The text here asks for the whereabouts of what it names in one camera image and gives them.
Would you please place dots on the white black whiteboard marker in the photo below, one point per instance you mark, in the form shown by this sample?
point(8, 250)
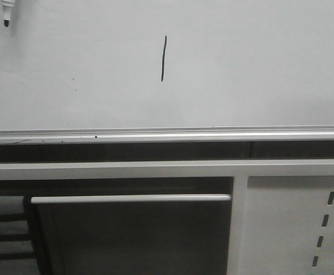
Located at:
point(7, 7)

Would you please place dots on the white whiteboard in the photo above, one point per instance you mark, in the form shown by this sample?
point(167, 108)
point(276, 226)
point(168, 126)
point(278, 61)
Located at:
point(142, 71)

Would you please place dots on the white metal whiteboard stand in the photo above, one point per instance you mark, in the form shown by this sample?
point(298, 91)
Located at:
point(282, 218)

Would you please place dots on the grey panel with white rail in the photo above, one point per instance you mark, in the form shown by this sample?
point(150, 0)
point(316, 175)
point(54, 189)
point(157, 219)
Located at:
point(136, 237)

